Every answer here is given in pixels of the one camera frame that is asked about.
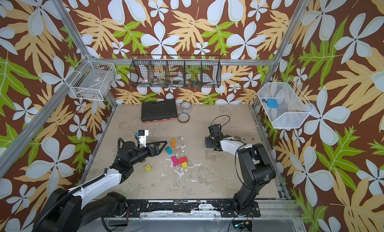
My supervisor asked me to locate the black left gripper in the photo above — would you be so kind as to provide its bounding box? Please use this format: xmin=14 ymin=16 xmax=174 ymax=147
xmin=129 ymin=140 xmax=167 ymax=168

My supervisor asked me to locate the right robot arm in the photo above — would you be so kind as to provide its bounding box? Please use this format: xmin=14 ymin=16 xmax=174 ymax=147
xmin=205 ymin=124 xmax=276 ymax=215

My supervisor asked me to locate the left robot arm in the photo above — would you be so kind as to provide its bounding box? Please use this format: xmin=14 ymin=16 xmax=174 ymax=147
xmin=32 ymin=139 xmax=167 ymax=232

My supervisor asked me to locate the teal triangular block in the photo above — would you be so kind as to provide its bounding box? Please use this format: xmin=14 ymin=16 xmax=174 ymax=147
xmin=165 ymin=147 xmax=173 ymax=155

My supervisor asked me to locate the magenta block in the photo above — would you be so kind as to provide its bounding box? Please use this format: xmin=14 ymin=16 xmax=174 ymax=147
xmin=171 ymin=156 xmax=179 ymax=167

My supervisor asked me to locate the red block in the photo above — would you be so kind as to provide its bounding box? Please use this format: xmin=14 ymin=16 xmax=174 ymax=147
xmin=177 ymin=157 xmax=188 ymax=164

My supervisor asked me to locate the yellow green cube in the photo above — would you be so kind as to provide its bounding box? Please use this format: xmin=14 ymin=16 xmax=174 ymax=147
xmin=145 ymin=165 xmax=153 ymax=173

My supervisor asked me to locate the black red tool case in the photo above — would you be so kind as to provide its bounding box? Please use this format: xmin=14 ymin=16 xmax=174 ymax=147
xmin=141 ymin=99 xmax=178 ymax=123

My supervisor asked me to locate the brown tape roll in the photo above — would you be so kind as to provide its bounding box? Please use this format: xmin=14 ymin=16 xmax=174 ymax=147
xmin=177 ymin=113 xmax=190 ymax=124

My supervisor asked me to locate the clear tape roll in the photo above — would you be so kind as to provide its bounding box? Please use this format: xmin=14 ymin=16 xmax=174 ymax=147
xmin=180 ymin=101 xmax=192 ymax=114

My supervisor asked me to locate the blue object in basket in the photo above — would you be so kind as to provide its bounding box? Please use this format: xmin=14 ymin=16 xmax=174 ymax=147
xmin=262 ymin=98 xmax=278 ymax=109

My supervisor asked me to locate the white tape roll in basket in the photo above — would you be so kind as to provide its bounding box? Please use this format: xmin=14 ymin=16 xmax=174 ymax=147
xmin=171 ymin=76 xmax=184 ymax=84

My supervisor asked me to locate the white mesh basket right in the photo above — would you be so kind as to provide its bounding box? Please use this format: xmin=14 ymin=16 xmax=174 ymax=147
xmin=258 ymin=79 xmax=315 ymax=130

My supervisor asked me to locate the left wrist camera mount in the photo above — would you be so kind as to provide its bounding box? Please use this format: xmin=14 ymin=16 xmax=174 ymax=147
xmin=135 ymin=130 xmax=149 ymax=148

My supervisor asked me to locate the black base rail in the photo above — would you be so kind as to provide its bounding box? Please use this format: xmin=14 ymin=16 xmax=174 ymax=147
xmin=126 ymin=199 xmax=261 ymax=218

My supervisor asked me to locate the black wire wall basket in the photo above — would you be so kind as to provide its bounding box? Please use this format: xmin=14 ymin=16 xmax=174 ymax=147
xmin=128 ymin=54 xmax=222 ymax=88

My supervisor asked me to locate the white wire basket left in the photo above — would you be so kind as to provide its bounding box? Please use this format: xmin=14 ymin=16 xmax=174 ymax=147
xmin=65 ymin=55 xmax=117 ymax=101

